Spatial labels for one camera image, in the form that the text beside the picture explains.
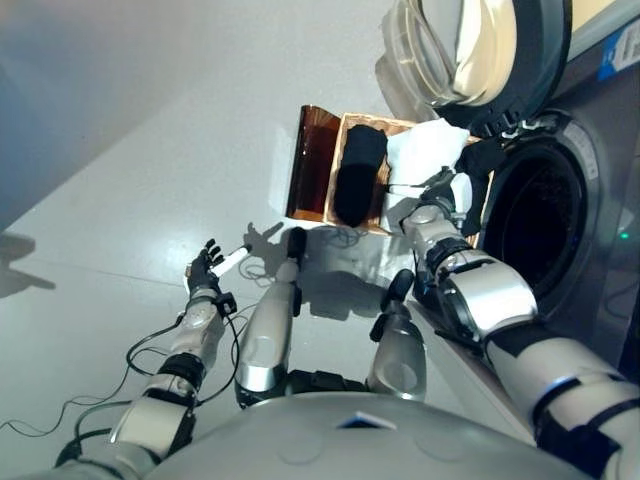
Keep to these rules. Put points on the grey front-load washing machine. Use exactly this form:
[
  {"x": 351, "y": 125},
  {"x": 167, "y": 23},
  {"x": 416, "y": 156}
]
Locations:
[{"x": 607, "y": 200}]

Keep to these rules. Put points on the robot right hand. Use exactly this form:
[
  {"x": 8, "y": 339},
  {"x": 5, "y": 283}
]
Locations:
[{"x": 457, "y": 192}]

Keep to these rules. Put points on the robot right leg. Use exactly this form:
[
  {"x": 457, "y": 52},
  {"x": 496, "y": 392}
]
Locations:
[{"x": 397, "y": 355}]

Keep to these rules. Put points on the white garment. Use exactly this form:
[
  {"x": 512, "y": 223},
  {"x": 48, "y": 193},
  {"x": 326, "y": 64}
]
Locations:
[{"x": 425, "y": 150}]

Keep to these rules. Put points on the blue energy label sticker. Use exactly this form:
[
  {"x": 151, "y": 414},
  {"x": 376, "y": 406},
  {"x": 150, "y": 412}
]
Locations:
[{"x": 625, "y": 52}]

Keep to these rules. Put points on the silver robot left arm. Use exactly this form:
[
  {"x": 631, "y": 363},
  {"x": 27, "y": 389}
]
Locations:
[{"x": 197, "y": 325}]

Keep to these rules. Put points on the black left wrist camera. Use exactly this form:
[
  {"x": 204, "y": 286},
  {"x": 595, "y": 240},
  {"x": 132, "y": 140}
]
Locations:
[{"x": 226, "y": 304}]

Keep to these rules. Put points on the rolled black garment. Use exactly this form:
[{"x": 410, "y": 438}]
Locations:
[{"x": 357, "y": 185}]

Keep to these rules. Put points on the grey robot torso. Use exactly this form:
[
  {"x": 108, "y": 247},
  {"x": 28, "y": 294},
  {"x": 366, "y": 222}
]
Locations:
[{"x": 350, "y": 450}]

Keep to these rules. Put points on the crumpled black garment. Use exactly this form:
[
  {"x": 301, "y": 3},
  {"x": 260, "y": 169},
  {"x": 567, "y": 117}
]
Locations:
[{"x": 480, "y": 157}]

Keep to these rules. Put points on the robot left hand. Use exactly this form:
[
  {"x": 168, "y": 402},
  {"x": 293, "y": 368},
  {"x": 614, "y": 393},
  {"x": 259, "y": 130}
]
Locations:
[{"x": 202, "y": 280}]

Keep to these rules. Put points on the round glass washer door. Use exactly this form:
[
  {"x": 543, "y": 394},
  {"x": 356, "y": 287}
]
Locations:
[{"x": 480, "y": 45}]

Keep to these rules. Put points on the wicker laundry basket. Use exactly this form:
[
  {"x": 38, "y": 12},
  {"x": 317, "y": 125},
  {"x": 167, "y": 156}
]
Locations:
[{"x": 334, "y": 169}]

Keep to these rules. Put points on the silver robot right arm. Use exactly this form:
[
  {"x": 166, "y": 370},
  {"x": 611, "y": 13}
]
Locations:
[{"x": 495, "y": 295}]

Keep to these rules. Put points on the beige and white cabinet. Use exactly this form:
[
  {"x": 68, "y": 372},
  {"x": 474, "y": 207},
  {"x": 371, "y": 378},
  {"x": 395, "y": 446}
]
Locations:
[{"x": 605, "y": 12}]

